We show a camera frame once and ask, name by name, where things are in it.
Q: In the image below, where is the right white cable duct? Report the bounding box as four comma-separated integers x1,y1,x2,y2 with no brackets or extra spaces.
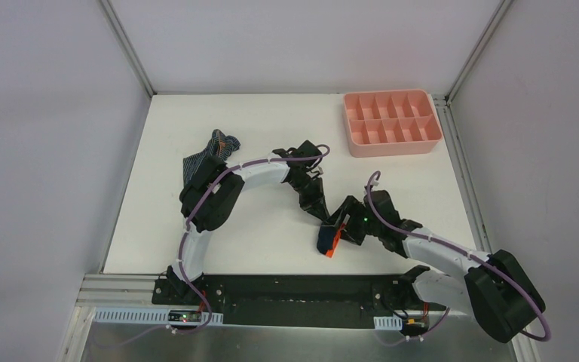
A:
373,315,403,331

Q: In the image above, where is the navy orange underwear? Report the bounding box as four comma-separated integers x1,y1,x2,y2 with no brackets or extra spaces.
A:
317,223,345,258

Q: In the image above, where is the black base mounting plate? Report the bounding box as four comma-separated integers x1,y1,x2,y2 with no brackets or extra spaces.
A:
151,273,448,330

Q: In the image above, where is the aluminium frame rail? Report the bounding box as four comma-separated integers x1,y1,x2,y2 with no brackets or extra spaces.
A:
75,273,525,317

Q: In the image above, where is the left white cable duct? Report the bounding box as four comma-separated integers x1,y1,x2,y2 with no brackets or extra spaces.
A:
93,307,224,327

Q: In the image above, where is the white cable duct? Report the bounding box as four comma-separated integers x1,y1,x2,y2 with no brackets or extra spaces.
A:
373,315,403,331
93,307,224,327

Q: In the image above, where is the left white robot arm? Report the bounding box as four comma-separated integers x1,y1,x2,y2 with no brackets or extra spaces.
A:
170,140,331,305

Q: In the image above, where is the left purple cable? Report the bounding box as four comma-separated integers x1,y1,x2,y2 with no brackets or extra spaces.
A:
178,144,332,335

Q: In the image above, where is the striped blue underwear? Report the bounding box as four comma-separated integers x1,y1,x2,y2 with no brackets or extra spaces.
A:
182,129,240,186

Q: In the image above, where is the pink divided organizer tray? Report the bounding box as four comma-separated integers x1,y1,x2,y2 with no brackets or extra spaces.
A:
342,89,443,158

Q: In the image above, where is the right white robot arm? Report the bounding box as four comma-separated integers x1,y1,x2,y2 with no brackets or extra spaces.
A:
317,190,546,342

